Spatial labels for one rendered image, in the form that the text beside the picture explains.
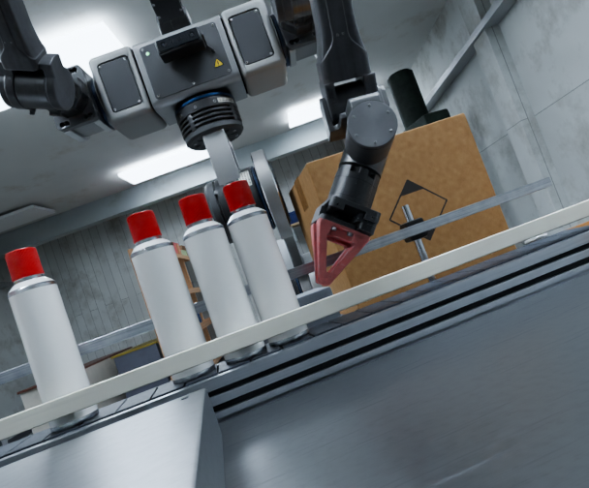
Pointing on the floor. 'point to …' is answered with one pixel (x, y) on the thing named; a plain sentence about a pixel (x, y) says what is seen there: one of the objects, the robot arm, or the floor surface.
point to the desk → (139, 356)
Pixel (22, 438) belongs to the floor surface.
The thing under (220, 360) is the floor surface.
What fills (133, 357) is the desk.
